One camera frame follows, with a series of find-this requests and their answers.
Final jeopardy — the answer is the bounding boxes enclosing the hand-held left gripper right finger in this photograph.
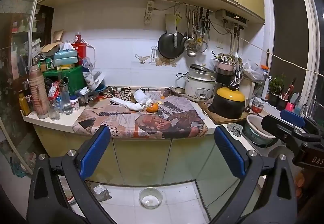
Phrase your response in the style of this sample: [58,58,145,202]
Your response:
[210,125,298,224]

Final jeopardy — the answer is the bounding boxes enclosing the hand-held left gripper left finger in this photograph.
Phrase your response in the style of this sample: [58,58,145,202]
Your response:
[27,125,119,224]

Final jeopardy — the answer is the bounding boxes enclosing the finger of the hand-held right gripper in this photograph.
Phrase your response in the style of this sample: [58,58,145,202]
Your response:
[261,114,321,154]
[280,109,324,136]

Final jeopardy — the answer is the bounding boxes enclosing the white tissue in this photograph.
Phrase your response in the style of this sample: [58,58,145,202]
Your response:
[124,89,152,112]

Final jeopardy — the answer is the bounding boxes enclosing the white basin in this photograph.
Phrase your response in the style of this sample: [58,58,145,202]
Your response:
[244,114,279,147]

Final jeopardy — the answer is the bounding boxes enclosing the grey cloth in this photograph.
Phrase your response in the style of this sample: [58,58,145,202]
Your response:
[226,123,244,137]

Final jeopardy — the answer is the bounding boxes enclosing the red jar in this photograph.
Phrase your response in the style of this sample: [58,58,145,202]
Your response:
[252,101,265,113]

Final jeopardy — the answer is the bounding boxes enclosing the potted plant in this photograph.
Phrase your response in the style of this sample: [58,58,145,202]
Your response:
[268,73,286,107]

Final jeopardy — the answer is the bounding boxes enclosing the wooden cutting board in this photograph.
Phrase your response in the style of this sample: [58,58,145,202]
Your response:
[198,101,269,124]

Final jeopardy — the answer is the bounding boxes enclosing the dark patterned knife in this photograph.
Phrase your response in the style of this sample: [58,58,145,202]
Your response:
[99,111,139,116]

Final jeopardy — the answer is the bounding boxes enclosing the black pot with yellow lid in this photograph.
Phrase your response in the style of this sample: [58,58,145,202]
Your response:
[208,86,246,119]

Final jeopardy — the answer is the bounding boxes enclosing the white jug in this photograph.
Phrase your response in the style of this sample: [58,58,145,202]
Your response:
[239,76,256,102]

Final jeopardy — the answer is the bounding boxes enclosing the white medicine bottle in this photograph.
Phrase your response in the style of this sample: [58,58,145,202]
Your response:
[69,96,80,112]

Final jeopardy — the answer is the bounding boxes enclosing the white rectangular box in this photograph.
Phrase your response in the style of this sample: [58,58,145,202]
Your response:
[109,97,132,107]

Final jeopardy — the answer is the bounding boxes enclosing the white plastic bag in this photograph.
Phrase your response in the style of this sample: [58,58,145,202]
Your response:
[243,61,265,81]

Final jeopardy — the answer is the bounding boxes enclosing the drinking glass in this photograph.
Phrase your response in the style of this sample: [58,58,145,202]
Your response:
[48,98,61,121]

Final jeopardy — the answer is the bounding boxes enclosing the clear water bottle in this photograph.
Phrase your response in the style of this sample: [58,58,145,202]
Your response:
[59,84,74,115]

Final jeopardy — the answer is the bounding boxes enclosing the newspaper sheet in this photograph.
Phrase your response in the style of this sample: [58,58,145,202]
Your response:
[73,87,208,138]

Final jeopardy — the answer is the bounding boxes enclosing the white rice cooker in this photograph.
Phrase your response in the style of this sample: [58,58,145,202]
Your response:
[184,63,217,102]

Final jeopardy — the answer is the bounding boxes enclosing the green plastic box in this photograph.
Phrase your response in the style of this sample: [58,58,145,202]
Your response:
[43,66,86,97]

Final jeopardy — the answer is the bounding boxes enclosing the pink utensil holder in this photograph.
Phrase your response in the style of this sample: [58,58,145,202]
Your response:
[211,51,243,75]

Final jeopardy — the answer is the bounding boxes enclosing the stack of paper cups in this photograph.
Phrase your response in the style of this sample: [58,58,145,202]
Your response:
[28,65,50,119]

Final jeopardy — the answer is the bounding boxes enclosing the dark window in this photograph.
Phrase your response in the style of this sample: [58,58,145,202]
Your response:
[269,0,310,80]

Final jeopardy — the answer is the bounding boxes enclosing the yellow oil bottle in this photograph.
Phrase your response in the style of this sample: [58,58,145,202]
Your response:
[18,90,31,116]

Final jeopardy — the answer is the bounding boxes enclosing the teal tissue box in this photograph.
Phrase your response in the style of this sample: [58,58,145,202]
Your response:
[54,43,79,66]

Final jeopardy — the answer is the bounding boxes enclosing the mesh strainer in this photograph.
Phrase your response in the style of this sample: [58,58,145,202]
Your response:
[196,25,208,52]

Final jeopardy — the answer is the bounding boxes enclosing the dark display cabinet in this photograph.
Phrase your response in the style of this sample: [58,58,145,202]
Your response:
[0,4,55,171]

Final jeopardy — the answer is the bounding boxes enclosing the steel skimmer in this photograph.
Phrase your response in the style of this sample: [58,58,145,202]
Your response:
[184,10,197,50]

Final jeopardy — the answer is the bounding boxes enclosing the black wok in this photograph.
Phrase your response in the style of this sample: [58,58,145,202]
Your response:
[158,32,185,59]

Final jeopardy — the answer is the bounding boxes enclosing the black kitchen scissors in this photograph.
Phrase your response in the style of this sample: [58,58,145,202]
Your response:
[201,8,211,41]

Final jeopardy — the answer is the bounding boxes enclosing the steel cleaver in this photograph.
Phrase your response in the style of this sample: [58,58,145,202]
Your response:
[166,13,179,49]

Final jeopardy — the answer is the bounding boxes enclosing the thin rope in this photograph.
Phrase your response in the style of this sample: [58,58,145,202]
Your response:
[239,37,324,76]

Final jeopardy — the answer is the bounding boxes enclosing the wall water heater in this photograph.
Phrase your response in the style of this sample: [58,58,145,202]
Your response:
[216,9,250,23]

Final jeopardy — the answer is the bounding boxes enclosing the white wall power strip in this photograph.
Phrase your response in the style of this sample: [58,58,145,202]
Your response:
[144,0,155,24]

